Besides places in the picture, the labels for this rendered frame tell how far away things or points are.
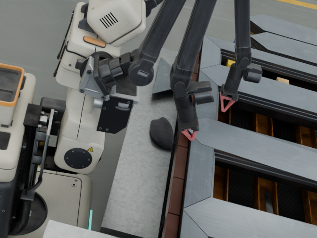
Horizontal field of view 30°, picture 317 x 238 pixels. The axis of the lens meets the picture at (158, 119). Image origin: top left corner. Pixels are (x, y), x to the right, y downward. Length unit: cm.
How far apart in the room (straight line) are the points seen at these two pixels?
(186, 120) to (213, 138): 37
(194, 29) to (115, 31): 29
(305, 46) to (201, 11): 156
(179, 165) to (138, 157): 25
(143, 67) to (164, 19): 16
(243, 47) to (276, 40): 87
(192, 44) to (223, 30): 323
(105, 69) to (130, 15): 19
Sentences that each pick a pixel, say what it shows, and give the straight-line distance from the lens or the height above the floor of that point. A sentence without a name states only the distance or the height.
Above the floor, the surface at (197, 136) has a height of 86.
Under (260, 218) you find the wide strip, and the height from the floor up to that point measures 85.
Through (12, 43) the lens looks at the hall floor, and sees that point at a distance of 414.
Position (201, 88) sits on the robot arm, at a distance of 187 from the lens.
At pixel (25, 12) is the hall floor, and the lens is 454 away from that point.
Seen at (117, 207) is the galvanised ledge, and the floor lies 68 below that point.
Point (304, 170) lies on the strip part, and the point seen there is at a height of 85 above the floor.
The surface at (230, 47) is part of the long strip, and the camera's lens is 293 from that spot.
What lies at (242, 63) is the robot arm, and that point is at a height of 109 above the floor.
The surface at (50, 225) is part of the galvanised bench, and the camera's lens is 155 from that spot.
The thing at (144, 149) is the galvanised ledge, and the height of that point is 68.
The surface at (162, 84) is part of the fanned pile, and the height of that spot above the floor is 72.
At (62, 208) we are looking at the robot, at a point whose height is 28.
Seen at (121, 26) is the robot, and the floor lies 130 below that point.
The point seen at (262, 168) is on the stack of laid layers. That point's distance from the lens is 229.
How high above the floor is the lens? 221
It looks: 36 degrees down
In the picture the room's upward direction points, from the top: 18 degrees clockwise
